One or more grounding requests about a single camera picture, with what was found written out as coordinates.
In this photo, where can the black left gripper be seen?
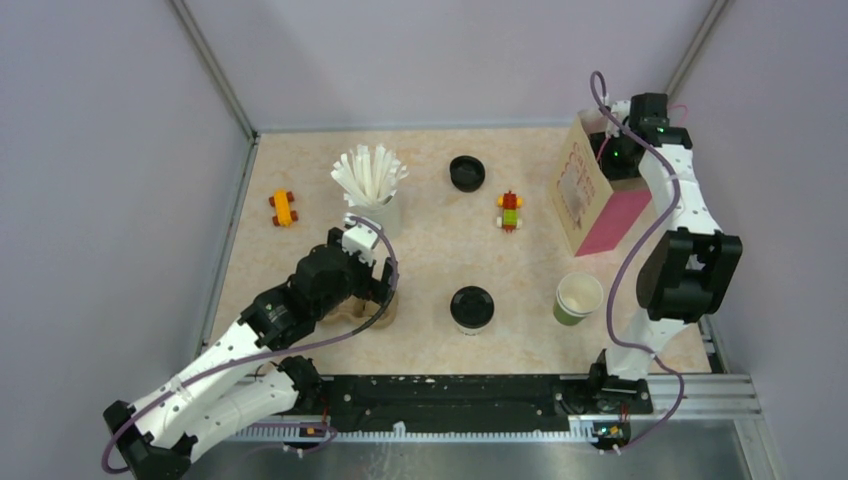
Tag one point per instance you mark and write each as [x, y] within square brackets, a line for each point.
[373, 289]

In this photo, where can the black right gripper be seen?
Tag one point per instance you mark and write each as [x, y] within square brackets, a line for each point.
[613, 173]

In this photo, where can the beige pink cake bag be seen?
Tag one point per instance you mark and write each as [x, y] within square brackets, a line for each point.
[595, 212]

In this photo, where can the black coffee cup lid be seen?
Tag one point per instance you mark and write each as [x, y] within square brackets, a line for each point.
[472, 304]

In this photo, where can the white paper coffee cup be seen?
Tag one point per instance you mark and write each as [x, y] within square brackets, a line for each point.
[473, 328]

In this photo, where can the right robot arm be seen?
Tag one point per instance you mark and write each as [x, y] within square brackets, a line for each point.
[687, 274]

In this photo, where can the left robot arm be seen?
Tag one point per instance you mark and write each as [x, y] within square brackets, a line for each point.
[256, 368]

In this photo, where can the white straw holder cup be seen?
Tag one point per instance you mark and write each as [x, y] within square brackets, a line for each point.
[386, 215]

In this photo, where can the white wrapped straws bundle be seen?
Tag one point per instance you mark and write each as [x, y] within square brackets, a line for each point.
[369, 176]

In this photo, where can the orange red toy car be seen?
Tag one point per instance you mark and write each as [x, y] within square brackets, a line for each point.
[284, 215]

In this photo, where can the red green toy car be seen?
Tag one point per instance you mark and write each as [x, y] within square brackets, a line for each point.
[509, 218]

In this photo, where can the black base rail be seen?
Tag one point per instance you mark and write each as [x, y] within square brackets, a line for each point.
[465, 403]

